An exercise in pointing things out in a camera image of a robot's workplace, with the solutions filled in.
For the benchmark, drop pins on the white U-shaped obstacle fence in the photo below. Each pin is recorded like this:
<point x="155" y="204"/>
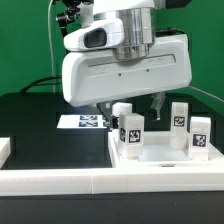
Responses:
<point x="107" y="180"/>

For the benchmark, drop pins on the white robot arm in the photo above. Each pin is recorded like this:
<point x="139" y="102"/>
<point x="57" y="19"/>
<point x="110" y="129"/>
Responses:
<point x="119" y="53"/>

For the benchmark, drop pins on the white square table top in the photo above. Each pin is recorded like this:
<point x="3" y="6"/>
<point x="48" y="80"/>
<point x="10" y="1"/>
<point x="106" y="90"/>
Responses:
<point x="158" y="153"/>

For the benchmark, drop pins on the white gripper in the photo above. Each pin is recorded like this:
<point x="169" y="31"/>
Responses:
<point x="97" y="76"/>

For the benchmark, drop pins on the white marker base plate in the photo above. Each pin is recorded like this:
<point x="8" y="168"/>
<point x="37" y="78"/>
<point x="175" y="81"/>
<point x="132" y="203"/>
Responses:
<point x="81" y="122"/>

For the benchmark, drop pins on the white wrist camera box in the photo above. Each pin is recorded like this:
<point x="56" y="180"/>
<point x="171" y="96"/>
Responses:
<point x="101" y="34"/>

